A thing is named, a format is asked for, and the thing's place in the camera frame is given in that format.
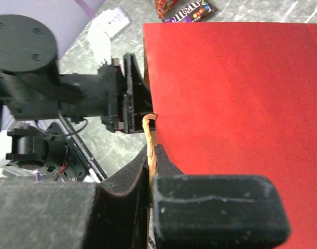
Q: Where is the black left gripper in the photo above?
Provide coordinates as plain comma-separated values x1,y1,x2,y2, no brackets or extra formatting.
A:
98,53,153,134

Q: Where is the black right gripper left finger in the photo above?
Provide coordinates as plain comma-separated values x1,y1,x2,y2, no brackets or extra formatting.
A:
0,148,148,248

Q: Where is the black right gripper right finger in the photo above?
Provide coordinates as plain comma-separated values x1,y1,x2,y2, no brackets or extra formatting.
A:
153,145,291,248

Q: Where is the red paper bag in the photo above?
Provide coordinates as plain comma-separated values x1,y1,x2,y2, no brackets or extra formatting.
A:
143,22,317,248

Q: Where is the red cookie snack bag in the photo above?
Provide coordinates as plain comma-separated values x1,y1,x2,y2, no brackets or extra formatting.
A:
154,0,179,18

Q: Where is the purple M&M's packet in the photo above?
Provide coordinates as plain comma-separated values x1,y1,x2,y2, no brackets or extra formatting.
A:
162,0,218,23

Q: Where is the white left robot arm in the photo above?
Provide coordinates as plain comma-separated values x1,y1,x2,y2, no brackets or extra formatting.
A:
0,15,153,134

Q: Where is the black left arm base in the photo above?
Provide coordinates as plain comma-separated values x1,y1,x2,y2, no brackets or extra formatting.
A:
6,121,107,183

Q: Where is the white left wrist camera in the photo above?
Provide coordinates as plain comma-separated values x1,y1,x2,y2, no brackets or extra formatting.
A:
87,7,131,65

